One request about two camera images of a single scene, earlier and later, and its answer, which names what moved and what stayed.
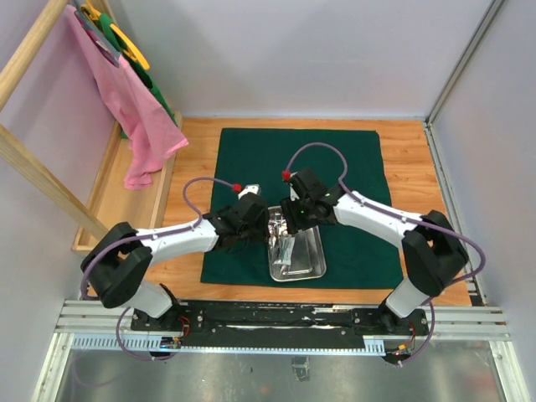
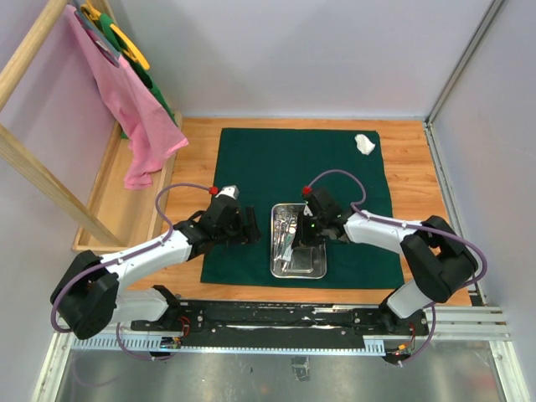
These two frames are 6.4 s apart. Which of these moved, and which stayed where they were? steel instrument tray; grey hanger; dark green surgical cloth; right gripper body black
Moved: right gripper body black
Stayed: grey hanger; steel instrument tray; dark green surgical cloth
